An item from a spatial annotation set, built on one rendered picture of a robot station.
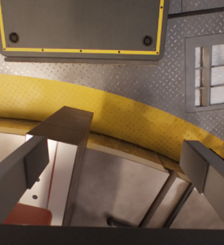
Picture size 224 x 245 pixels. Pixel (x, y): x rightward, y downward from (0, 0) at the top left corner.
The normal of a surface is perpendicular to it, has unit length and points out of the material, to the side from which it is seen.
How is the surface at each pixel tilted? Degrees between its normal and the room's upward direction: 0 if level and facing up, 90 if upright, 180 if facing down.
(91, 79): 0
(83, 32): 0
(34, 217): 97
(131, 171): 0
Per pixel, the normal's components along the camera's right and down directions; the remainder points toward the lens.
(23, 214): 0.28, -0.95
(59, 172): 0.00, 0.28
